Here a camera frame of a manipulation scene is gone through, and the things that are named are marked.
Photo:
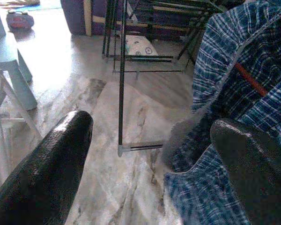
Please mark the black drying rack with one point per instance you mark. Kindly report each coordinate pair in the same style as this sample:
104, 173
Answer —
121, 93

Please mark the blue plaid garment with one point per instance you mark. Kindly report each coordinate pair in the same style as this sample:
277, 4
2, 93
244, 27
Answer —
224, 47

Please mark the blue door mat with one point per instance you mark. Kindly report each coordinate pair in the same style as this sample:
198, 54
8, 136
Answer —
42, 7

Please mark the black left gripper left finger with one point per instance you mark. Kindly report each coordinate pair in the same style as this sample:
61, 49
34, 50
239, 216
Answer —
42, 182

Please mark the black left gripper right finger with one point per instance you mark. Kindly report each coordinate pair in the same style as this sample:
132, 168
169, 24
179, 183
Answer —
260, 187

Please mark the dark purple armchair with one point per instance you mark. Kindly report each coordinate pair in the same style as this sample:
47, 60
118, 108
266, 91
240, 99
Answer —
75, 16

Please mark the white patterned cushion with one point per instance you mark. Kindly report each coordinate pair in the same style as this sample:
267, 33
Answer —
140, 45

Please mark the dark purple bag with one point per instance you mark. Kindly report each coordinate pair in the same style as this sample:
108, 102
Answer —
19, 21

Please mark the red plastic hanger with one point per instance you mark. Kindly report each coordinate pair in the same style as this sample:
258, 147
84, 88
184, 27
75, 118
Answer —
250, 79

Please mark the white folding chair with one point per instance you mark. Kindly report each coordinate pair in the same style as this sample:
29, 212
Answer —
21, 107

